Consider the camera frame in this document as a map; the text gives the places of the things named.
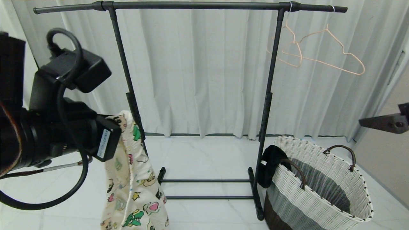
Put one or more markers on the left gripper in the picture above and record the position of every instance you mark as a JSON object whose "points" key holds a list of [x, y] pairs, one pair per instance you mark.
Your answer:
{"points": [[83, 131]]}

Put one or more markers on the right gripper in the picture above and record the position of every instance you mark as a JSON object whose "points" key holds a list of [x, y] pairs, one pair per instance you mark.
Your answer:
{"points": [[404, 109]]}

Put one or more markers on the cream printed garment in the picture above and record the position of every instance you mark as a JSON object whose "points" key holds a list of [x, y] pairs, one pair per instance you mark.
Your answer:
{"points": [[137, 191]]}

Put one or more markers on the pink clothes hanger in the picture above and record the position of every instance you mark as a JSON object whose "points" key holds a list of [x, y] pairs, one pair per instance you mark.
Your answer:
{"points": [[319, 63], [290, 34]]}

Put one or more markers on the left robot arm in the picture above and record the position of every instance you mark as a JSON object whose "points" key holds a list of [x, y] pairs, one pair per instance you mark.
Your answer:
{"points": [[9, 80]]}

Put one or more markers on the white laundry basket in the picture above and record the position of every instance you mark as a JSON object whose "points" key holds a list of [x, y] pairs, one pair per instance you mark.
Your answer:
{"points": [[303, 207]]}

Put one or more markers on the black clothes rack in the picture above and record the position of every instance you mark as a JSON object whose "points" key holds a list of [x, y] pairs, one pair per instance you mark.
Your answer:
{"points": [[191, 5]]}

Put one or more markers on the black garment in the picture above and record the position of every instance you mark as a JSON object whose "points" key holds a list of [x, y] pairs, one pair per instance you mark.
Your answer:
{"points": [[271, 166]]}

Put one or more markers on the white curtain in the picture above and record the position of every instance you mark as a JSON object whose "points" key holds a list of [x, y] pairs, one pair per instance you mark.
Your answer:
{"points": [[207, 70]]}

